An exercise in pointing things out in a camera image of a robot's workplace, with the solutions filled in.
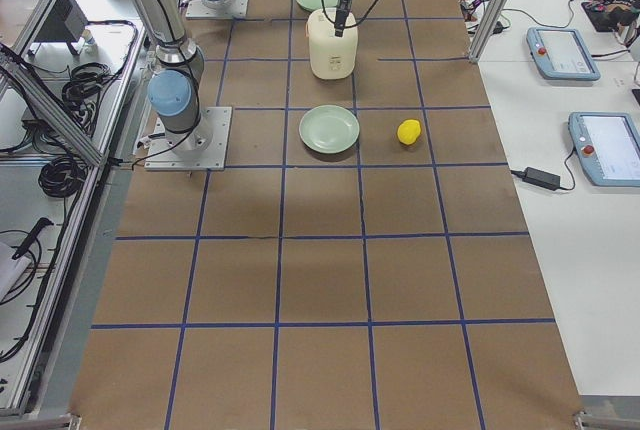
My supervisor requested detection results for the black power adapter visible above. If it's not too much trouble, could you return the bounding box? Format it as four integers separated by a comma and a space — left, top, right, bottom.
522, 167, 561, 191

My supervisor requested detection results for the green plate robot right side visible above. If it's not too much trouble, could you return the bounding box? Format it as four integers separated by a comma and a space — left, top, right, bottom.
298, 105, 360, 154

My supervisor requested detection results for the white rice cooker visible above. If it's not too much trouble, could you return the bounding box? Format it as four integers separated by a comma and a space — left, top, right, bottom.
306, 8, 359, 80

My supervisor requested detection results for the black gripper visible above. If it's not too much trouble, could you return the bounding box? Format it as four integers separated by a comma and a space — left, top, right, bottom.
333, 0, 350, 37

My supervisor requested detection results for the teach pendant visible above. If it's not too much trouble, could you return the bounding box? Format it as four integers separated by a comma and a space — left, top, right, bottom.
526, 27, 601, 82
568, 112, 639, 188

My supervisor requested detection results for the upper teach pendant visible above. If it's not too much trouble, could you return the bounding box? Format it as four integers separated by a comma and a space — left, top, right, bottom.
526, 27, 601, 82

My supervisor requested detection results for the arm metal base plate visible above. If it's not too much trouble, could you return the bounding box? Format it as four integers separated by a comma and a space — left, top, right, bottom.
185, 0, 249, 20
143, 106, 232, 171

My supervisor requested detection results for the yellow lemon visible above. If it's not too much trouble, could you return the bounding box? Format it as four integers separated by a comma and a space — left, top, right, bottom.
396, 119, 422, 146

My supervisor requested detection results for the black cable bundle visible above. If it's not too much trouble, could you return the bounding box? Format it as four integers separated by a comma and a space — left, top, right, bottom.
38, 155, 86, 199

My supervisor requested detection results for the lower teach pendant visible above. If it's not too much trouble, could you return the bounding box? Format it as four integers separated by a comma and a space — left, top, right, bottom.
568, 112, 639, 188

